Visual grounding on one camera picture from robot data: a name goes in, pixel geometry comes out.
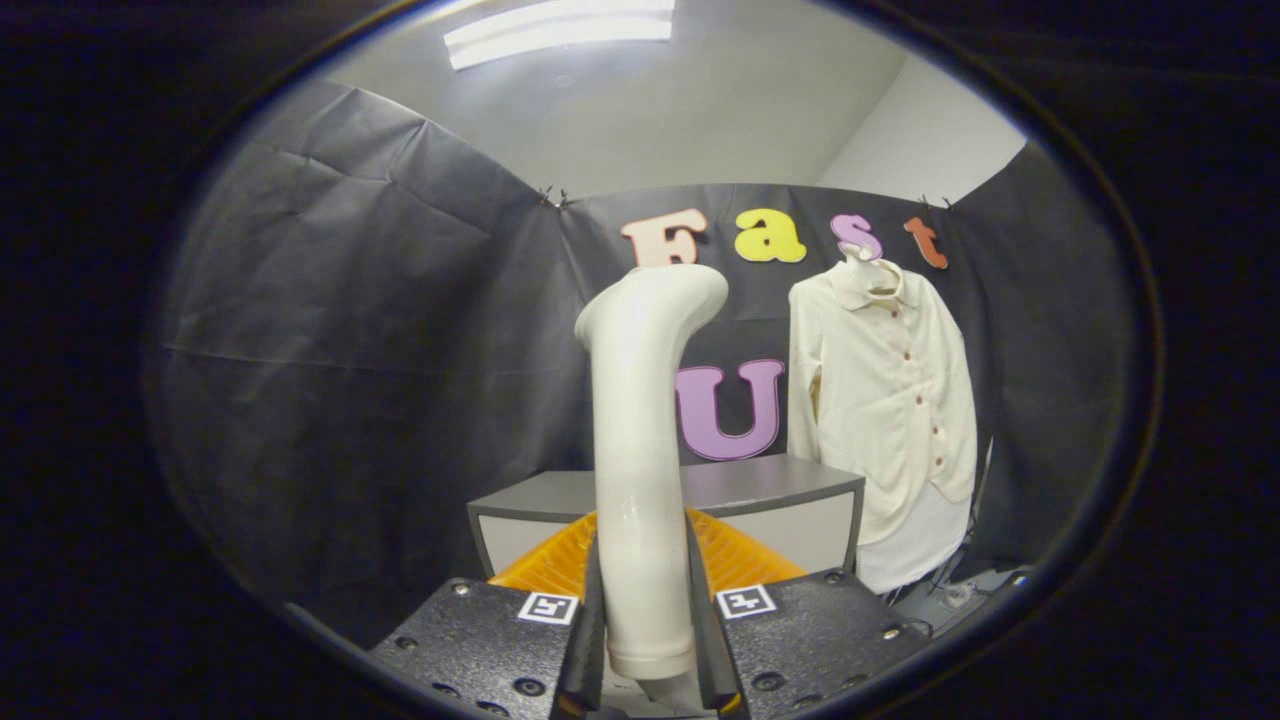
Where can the white garment steamer head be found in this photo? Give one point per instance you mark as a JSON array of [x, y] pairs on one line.
[[640, 450]]

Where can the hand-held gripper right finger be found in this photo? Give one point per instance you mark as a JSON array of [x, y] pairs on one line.
[[800, 640]]

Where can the black backdrop clip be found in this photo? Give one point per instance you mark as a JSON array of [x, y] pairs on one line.
[[556, 197], [935, 201]]

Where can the ceiling light panel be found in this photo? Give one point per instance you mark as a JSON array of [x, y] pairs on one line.
[[560, 30]]

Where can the black backdrop cloth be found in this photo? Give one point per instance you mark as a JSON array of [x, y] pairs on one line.
[[350, 320]]

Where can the cream button shirt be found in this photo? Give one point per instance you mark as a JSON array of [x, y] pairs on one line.
[[890, 400]]

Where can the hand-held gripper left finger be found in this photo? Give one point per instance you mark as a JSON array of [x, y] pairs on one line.
[[500, 645]]

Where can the grey cabinet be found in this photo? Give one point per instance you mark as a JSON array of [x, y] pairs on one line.
[[790, 525]]

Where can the white garment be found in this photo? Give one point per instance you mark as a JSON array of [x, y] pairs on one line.
[[915, 545]]

